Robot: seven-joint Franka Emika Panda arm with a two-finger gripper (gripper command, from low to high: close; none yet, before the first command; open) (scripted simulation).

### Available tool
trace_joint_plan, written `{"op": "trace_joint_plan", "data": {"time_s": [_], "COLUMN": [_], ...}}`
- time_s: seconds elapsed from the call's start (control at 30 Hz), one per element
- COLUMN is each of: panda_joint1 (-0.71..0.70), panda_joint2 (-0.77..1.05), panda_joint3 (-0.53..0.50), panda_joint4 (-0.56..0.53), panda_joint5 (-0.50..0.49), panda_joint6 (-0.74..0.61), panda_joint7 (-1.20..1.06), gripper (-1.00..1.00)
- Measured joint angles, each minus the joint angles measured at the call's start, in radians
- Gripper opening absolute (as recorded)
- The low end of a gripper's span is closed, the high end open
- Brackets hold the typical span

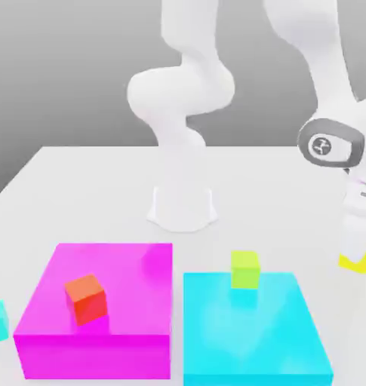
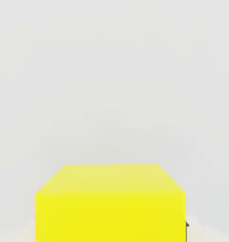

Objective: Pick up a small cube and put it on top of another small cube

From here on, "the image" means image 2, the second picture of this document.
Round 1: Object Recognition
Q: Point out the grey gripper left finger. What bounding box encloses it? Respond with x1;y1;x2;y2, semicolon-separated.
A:
21;223;36;242

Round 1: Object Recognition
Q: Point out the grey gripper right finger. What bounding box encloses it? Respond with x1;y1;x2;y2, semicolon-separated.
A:
185;214;218;242

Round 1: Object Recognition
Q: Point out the small yellow cube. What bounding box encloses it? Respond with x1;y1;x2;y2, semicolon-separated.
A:
34;164;187;242

